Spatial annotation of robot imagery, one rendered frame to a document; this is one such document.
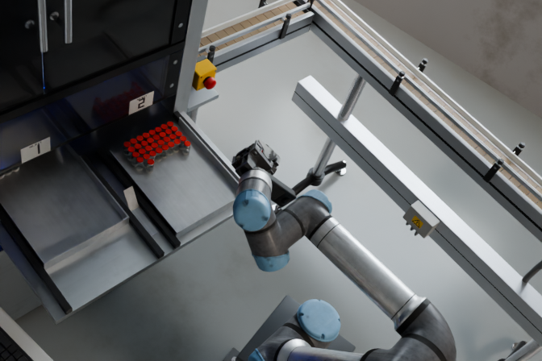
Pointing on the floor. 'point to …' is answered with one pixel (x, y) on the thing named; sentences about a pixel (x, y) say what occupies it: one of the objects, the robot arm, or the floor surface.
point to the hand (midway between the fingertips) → (264, 155)
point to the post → (193, 33)
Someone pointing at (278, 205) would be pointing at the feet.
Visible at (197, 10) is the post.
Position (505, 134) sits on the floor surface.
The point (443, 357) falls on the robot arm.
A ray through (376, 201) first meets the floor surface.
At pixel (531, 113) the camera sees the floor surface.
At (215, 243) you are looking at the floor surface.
